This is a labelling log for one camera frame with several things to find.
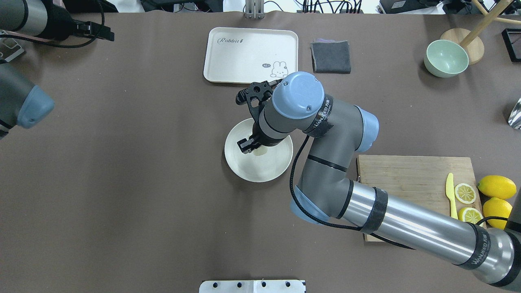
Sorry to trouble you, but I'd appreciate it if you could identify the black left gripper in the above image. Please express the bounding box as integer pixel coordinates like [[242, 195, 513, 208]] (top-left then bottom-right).
[[47, 4, 115, 42]]

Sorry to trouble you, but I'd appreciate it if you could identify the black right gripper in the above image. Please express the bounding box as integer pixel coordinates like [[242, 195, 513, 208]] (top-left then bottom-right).
[[237, 122, 284, 154]]

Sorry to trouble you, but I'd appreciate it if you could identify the cream round plate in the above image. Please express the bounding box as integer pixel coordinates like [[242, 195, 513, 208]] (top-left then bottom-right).
[[224, 118, 293, 182]]

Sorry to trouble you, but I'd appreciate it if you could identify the white steamed bun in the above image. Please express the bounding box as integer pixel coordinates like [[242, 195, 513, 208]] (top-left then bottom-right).
[[253, 145, 268, 156]]

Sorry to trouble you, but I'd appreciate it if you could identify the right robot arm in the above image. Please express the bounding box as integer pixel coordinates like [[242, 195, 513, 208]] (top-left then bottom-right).
[[236, 72, 520, 292]]

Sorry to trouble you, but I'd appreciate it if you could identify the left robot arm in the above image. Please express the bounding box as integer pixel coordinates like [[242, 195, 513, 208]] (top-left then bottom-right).
[[0, 0, 115, 137]]

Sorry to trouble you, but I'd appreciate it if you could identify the cream rabbit tray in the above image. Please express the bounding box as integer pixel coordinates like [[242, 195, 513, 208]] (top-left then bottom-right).
[[203, 27, 298, 84]]

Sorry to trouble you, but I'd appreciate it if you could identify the dark framed tray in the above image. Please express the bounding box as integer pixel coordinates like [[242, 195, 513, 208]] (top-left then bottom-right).
[[501, 28, 521, 63]]

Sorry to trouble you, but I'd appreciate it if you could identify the white cup rack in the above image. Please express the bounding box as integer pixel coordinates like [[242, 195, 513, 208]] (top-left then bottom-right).
[[0, 30, 25, 62]]

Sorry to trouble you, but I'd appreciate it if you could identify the folded grey cloth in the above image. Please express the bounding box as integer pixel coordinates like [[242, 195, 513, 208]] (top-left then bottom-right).
[[311, 39, 352, 74]]

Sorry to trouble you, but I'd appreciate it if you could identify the bamboo cutting board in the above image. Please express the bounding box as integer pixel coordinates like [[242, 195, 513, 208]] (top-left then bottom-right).
[[357, 154, 477, 216]]

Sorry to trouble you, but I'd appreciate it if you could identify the yellow plastic knife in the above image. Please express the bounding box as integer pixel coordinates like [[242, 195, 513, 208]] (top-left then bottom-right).
[[445, 173, 458, 220]]

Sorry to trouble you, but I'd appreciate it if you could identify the light green bowl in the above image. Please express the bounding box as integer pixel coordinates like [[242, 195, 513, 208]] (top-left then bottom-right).
[[423, 39, 470, 78]]

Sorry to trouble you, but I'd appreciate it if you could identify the lemon half upper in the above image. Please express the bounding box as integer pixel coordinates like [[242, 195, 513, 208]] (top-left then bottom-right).
[[454, 183, 478, 204]]

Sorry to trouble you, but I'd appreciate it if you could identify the lemon half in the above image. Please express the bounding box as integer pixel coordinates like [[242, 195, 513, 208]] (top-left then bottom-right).
[[454, 183, 478, 204], [457, 207, 484, 225]]

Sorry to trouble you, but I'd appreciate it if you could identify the lemon half lower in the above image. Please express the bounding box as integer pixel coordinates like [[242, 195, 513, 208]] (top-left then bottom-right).
[[457, 207, 484, 225]]

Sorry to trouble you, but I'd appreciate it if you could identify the wooden mug tree stand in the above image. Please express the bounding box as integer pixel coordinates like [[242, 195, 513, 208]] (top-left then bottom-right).
[[440, 0, 520, 65]]

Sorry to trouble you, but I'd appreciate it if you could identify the whole lemon upper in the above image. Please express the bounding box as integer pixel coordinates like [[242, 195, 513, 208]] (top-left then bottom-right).
[[477, 175, 518, 200]]

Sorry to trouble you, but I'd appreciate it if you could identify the whole lemon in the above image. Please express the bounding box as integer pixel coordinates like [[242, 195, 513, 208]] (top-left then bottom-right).
[[477, 175, 518, 200], [482, 198, 513, 230]]

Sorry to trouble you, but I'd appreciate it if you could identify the whole lemon lower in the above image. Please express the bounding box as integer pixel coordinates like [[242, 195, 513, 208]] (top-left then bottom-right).
[[482, 198, 513, 230]]

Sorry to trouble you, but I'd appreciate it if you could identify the metal scoop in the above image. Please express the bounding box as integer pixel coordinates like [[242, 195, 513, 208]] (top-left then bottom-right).
[[507, 98, 521, 130]]

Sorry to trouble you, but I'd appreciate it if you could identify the aluminium frame post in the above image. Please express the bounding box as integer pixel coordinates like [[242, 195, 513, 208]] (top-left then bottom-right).
[[244, 0, 265, 19]]

